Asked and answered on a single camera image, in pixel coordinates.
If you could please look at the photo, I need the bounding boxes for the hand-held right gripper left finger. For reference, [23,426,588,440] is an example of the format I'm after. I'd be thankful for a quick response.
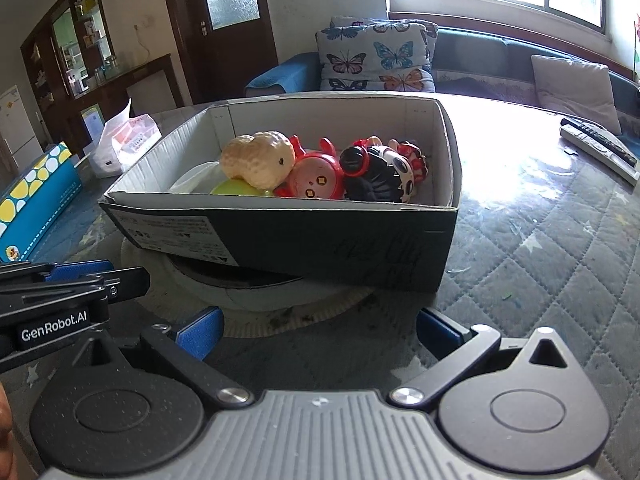
[75,306,255,407]

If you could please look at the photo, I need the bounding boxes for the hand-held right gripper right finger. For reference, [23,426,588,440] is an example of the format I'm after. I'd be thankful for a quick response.
[390,306,583,407]

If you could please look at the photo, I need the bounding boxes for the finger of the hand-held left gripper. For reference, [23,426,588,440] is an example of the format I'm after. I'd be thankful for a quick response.
[0,260,115,286]
[65,266,151,303]

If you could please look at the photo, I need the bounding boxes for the cardboard box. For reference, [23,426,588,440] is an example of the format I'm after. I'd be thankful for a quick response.
[97,94,460,295]

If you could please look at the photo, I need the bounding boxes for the yellow green ball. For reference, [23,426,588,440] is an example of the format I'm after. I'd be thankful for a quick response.
[210,177,275,197]

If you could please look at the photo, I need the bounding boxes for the beige peanut toy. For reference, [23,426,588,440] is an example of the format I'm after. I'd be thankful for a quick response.
[220,131,297,193]

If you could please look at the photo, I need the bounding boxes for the red round toy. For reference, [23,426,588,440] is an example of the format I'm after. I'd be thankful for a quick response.
[274,135,357,202]

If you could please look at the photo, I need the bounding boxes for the quilted grey desktop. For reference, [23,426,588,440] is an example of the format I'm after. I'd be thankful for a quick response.
[0,92,640,480]

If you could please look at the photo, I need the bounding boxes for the person's left hand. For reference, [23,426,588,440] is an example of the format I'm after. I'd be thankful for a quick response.
[0,385,15,480]

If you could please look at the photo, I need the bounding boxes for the blue dotted box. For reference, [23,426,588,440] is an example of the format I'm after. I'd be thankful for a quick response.
[0,142,83,263]

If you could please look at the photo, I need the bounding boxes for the white round turntable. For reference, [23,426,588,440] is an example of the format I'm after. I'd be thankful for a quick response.
[120,235,376,338]

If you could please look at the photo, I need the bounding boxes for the tissue pack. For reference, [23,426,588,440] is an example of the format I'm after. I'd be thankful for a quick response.
[82,99,162,179]

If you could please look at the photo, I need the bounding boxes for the white refrigerator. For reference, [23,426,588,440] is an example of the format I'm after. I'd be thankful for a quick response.
[0,85,45,173]

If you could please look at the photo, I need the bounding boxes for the black haired doll toy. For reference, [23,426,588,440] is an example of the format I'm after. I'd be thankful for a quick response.
[339,136,417,204]

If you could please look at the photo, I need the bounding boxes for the small red doll toy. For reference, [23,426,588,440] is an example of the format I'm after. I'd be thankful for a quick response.
[390,139,430,183]

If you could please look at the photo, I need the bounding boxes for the dark wooden sideboard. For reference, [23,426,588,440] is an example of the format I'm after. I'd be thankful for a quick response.
[75,54,193,148]

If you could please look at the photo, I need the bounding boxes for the wooden shelf cabinet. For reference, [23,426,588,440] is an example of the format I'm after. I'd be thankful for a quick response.
[20,0,118,126]

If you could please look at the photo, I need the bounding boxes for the white remote control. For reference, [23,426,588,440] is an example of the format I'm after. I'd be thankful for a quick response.
[559,126,640,184]

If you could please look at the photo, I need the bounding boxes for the dark wooden door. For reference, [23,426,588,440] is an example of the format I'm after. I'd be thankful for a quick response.
[159,0,280,103]

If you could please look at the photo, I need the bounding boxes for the black remote control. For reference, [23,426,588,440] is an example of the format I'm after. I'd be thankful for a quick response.
[560,117,640,168]

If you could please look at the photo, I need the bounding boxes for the plain white pillow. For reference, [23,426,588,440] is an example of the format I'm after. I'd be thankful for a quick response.
[531,55,623,136]

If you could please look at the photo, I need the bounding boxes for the blue sofa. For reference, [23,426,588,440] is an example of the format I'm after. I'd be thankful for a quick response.
[244,25,640,136]

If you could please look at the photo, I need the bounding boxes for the butterfly print pillow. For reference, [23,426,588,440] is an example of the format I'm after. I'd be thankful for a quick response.
[330,15,440,61]
[316,22,436,95]

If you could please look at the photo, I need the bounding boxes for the small paper flag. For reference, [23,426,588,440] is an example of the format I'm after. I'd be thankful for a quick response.
[631,12,640,83]

